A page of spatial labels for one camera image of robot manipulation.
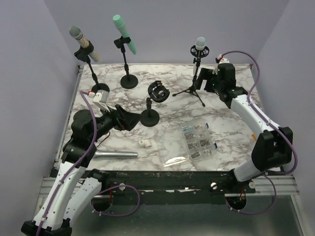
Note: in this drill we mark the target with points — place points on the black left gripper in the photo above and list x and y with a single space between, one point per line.
123 119

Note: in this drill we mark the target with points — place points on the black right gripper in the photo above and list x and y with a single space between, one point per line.
207 74

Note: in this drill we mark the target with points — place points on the black tripod microphone stand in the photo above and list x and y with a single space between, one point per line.
192 89

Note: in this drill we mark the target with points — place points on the white microphone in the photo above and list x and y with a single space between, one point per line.
199 46

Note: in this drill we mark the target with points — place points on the round base clip stand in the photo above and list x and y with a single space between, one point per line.
128 81
84 55

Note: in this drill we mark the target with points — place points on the silver grey microphone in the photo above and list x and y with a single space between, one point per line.
115 154

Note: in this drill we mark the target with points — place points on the mint green microphone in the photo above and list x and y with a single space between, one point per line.
121 27

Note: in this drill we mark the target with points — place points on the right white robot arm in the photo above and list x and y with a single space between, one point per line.
273 143

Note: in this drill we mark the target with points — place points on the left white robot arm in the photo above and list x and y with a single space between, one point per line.
73 157

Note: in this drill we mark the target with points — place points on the glitter microphone silver head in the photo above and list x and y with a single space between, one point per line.
77 34

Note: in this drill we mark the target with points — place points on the small white plastic block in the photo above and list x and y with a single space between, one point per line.
145 143

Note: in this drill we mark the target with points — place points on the clear plastic bag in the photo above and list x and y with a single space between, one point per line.
174 161

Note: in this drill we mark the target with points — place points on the clear plastic screw box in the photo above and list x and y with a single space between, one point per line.
191 139

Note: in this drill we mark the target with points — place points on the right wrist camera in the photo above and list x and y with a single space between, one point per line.
219 60

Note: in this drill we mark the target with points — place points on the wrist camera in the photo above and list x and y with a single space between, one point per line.
219 60
100 100

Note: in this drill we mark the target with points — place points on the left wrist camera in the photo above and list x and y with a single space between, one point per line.
100 100

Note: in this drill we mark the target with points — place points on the black mounting rail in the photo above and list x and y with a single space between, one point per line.
150 187

